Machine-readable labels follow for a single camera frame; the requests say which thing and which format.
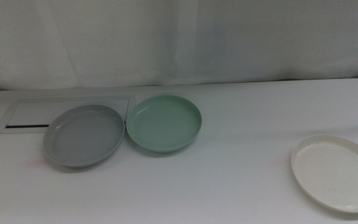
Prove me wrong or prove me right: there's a grey shallow plastic bowl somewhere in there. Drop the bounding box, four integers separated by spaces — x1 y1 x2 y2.
43 104 126 168

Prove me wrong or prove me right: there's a white backdrop curtain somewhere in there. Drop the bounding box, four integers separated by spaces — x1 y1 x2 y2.
0 0 358 92

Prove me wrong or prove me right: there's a white shallow plastic bowl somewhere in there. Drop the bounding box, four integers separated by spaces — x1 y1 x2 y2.
290 134 358 214

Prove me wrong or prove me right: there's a mint green shallow plastic bowl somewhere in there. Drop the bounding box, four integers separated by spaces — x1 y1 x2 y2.
126 95 203 154

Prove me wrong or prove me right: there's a grey rectangular table cable hatch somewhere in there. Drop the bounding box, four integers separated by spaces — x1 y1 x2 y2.
0 95 136 134

